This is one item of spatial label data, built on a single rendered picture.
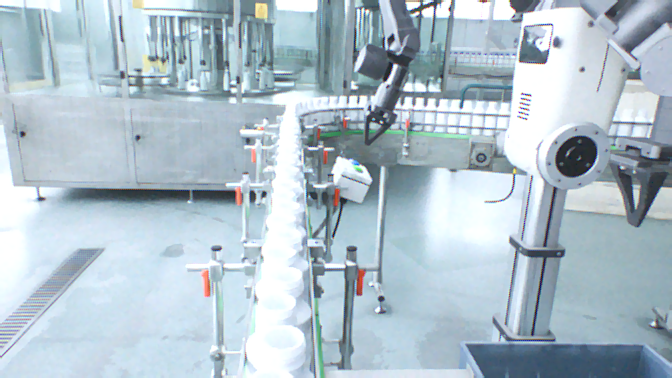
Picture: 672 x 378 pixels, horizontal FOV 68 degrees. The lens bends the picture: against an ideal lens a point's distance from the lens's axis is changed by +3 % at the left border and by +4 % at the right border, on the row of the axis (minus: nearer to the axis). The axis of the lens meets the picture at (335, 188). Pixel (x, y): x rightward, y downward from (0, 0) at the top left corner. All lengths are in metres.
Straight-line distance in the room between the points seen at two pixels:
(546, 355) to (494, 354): 0.09
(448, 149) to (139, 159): 2.81
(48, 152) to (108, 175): 0.48
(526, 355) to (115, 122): 3.98
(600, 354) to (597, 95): 0.55
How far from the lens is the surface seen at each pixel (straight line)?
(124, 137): 4.49
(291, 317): 0.49
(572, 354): 0.95
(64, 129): 4.65
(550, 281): 1.39
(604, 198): 5.18
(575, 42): 1.18
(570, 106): 1.20
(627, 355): 1.00
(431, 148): 2.58
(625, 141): 0.66
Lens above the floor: 1.41
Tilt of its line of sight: 16 degrees down
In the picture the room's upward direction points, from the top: 2 degrees clockwise
